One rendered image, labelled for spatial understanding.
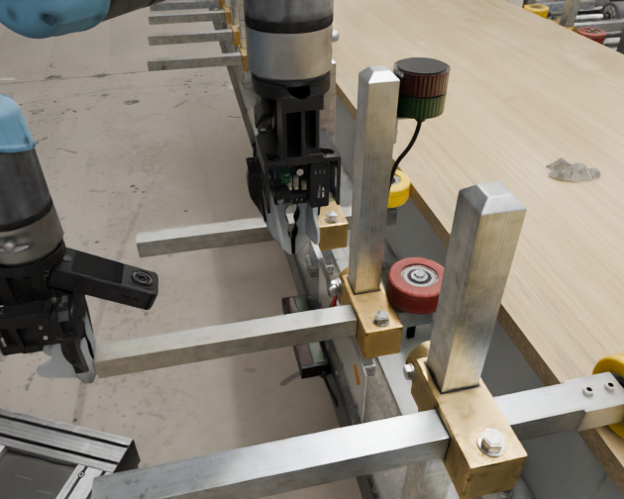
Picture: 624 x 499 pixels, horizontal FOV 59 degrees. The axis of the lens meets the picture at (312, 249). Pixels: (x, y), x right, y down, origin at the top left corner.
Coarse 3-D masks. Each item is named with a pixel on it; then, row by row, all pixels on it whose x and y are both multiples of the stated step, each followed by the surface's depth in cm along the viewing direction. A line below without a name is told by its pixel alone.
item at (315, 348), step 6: (300, 300) 97; (300, 306) 96; (306, 306) 96; (318, 342) 89; (312, 348) 88; (318, 348) 88; (312, 354) 87; (318, 354) 87; (318, 360) 86; (324, 360) 86
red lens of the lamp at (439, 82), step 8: (448, 64) 59; (400, 72) 57; (448, 72) 57; (400, 80) 57; (408, 80) 57; (416, 80) 56; (424, 80) 56; (432, 80) 56; (440, 80) 57; (448, 80) 58; (400, 88) 58; (408, 88) 57; (416, 88) 57; (424, 88) 57; (432, 88) 57; (440, 88) 57; (424, 96) 57
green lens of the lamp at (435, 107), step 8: (400, 96) 58; (440, 96) 58; (400, 104) 59; (408, 104) 58; (416, 104) 58; (424, 104) 58; (432, 104) 58; (440, 104) 59; (400, 112) 59; (408, 112) 59; (416, 112) 58; (424, 112) 58; (432, 112) 58; (440, 112) 59
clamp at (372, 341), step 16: (352, 288) 74; (352, 304) 73; (368, 304) 72; (384, 304) 72; (368, 320) 69; (368, 336) 68; (384, 336) 69; (400, 336) 70; (368, 352) 70; (384, 352) 71
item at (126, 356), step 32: (256, 320) 71; (288, 320) 71; (320, 320) 71; (352, 320) 71; (416, 320) 73; (96, 352) 66; (128, 352) 66; (160, 352) 67; (192, 352) 68; (224, 352) 69
